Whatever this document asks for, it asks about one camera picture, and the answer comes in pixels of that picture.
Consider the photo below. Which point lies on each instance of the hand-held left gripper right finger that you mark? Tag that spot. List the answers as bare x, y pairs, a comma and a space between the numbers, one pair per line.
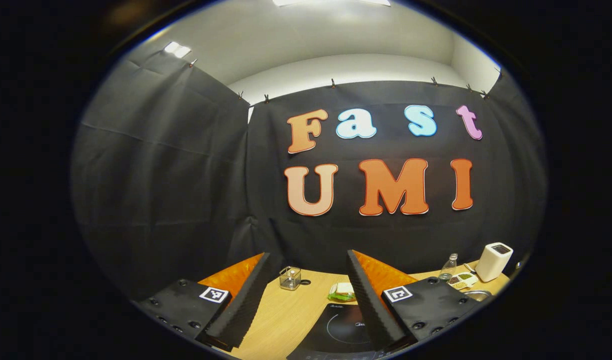
371, 305

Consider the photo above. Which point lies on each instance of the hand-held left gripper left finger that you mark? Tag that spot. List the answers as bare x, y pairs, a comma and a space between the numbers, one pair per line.
245, 305

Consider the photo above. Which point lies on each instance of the black induction cooktop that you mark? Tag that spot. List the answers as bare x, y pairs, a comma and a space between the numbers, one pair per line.
336, 330

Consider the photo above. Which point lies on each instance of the sandwich with lettuce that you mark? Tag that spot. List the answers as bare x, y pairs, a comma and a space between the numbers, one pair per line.
343, 289

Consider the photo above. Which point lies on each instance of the small white plate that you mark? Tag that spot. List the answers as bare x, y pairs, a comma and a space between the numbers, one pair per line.
332, 289

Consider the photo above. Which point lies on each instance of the clear plastic water bottle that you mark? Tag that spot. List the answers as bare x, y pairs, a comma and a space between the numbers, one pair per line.
448, 269

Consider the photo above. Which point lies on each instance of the white divided dish with beans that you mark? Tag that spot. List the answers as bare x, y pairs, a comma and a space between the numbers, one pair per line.
461, 281

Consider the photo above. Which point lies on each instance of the row of cloth clips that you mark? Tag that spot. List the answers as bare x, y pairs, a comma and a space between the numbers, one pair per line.
332, 82

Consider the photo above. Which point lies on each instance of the small ceiling light panel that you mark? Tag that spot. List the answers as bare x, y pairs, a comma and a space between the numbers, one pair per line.
177, 49

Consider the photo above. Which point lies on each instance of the large ceiling light panel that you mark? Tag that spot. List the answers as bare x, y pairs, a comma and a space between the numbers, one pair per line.
331, 1

